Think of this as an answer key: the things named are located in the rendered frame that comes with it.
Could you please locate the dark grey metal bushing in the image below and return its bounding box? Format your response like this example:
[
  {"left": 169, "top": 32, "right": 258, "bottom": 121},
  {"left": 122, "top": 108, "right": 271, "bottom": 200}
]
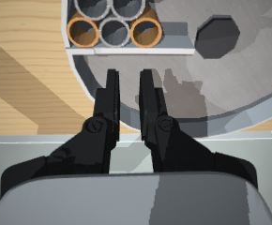
[
  {"left": 74, "top": 0, "right": 110, "bottom": 21},
  {"left": 110, "top": 0, "right": 145, "bottom": 21},
  {"left": 98, "top": 8, "right": 130, "bottom": 48}
]

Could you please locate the bronze bushing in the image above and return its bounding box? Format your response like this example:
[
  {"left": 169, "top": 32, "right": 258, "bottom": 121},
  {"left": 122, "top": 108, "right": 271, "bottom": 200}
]
[
  {"left": 130, "top": 6, "right": 162, "bottom": 48},
  {"left": 67, "top": 8, "right": 100, "bottom": 48}
]

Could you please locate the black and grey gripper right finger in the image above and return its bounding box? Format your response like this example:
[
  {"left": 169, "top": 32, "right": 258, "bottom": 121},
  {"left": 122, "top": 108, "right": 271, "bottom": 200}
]
[{"left": 139, "top": 69, "right": 258, "bottom": 189}]

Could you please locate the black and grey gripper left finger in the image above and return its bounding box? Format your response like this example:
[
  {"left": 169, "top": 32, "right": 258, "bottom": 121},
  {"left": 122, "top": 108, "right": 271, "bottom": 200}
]
[{"left": 0, "top": 69, "right": 120, "bottom": 200}]

